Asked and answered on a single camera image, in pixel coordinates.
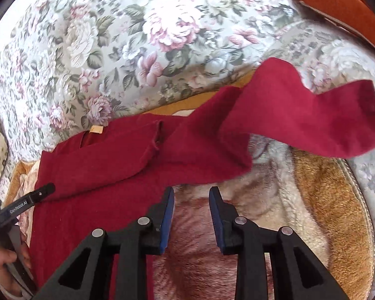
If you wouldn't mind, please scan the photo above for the floral bed quilt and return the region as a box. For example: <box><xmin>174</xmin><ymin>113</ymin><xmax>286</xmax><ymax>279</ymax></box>
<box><xmin>0</xmin><ymin>0</ymin><xmax>375</xmax><ymax>299</ymax></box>

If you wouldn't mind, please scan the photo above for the floral plush fleece blanket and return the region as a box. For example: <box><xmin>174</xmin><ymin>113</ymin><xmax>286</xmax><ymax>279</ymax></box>
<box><xmin>19</xmin><ymin>68</ymin><xmax>375</xmax><ymax>299</ymax></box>

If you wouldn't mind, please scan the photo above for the orange velvet cushion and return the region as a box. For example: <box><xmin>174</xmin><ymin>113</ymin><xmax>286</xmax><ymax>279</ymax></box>
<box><xmin>299</xmin><ymin>0</ymin><xmax>375</xmax><ymax>48</ymax></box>

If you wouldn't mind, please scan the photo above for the dark red knit sweater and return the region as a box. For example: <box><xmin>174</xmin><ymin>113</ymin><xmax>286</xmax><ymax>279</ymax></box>
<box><xmin>30</xmin><ymin>57</ymin><xmax>375</xmax><ymax>299</ymax></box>

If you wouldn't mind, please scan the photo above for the person's left hand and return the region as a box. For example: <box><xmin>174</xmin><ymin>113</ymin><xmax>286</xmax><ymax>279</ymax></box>
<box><xmin>0</xmin><ymin>241</ymin><xmax>32</xmax><ymax>298</ymax></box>

